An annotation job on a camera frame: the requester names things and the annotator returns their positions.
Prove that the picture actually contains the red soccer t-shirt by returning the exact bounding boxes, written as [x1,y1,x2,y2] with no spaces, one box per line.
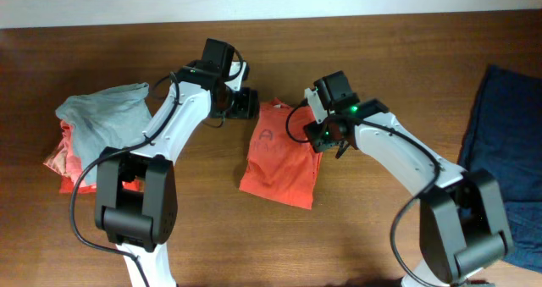
[240,98,322,210]

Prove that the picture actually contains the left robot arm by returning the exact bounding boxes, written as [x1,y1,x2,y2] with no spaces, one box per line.
[95,39,258,286]

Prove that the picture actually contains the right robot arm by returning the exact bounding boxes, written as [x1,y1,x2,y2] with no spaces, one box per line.
[301,71,514,286]

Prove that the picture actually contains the grey folded shirt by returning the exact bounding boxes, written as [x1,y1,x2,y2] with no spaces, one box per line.
[55,83,151,182]

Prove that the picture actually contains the navy blue garment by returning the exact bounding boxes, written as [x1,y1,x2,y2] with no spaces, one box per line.
[458,65,541,273]

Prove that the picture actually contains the pink folded garment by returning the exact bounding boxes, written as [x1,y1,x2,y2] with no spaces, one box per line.
[43,120,82,194]

